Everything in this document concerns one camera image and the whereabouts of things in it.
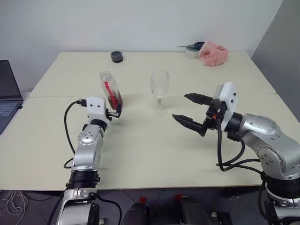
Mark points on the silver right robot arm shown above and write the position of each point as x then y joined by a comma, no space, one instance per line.
262,131

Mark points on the small red tab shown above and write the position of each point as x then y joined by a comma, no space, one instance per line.
179,197
142,199

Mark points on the black base with white wheel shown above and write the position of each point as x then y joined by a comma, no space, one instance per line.
221,219

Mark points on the clear wine glass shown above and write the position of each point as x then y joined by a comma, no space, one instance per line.
159,79

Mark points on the white tape roll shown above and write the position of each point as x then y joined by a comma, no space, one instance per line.
190,55

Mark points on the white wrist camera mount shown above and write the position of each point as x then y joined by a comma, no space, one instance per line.
228,98
95,107

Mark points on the clear bottle with brown drink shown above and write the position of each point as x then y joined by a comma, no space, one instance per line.
110,91

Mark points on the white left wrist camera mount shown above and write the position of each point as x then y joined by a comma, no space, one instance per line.
95,107

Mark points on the pink cloth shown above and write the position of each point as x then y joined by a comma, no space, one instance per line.
213,55

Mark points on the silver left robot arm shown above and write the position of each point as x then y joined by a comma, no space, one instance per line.
87,150

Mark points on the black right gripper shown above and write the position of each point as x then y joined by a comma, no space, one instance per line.
211,122

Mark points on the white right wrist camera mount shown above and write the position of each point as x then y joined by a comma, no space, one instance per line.
228,98

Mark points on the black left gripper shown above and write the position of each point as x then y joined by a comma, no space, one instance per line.
112,114

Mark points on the dark grey laptop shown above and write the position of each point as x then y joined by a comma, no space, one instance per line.
9,93

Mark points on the dark rounded shape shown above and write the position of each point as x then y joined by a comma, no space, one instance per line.
137,214
193,211

